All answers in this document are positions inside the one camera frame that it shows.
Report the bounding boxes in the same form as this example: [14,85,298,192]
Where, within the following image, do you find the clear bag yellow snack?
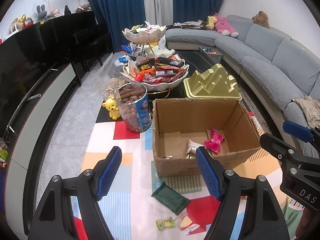
[174,212,200,234]

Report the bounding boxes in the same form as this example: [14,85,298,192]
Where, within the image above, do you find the green yellow candy packet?
[156,217,176,231]

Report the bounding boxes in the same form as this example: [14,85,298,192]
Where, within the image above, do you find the dark green snack packet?
[151,182,190,215]

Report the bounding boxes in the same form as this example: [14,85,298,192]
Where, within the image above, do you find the beige blanket on sofa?
[293,95,320,128]

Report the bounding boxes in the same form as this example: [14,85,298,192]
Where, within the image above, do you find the brown cardboard box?
[152,98,260,177]

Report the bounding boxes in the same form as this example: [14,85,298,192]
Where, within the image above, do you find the pink snack packet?
[204,129,225,154]

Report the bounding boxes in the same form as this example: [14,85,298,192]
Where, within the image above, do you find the grey sectional sofa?
[164,15,320,156]

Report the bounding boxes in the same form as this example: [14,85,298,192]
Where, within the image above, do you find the colourful patterned play mat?
[71,114,304,240]

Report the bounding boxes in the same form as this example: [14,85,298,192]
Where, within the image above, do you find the white snack packet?
[186,139,203,159]

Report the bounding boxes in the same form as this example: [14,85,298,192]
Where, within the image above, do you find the gold mountain shaped lid box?
[183,63,242,101]

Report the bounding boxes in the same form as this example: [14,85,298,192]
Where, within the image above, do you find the grey storage bin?
[199,47,222,65]

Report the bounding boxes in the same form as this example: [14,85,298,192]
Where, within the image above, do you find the black marble coffee table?
[96,50,250,123]

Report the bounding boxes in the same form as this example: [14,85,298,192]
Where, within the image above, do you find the brown teddy bear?
[252,11,270,29]

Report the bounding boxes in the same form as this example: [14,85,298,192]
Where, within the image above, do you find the yellow bear figurine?
[102,97,121,121]

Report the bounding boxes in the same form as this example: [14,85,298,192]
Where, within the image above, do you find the lower white snack bowl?
[120,56,189,92]

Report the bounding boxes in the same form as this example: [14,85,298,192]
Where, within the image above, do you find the white snack bowl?
[120,56,189,92]
[122,25,167,44]

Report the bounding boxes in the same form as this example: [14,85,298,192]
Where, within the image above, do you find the pink plush toy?
[214,13,239,38]

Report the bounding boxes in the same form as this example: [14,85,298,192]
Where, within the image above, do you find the white tv cabinet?
[4,64,76,239]

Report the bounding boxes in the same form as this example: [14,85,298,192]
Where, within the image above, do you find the clear nut jar blue label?
[116,83,151,133]

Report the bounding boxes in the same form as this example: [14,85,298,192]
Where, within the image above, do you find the yellow plush toy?
[206,16,218,30]

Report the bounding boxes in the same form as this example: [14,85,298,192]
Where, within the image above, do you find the bag of peanuts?
[104,77,128,101]

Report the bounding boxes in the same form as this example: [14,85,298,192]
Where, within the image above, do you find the upper white snack bowl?
[122,25,167,44]

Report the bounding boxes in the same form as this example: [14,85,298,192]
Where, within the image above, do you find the grey bunny plush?
[36,4,47,22]

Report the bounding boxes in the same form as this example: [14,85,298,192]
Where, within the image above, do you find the blue curtain left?
[88,0,146,52]

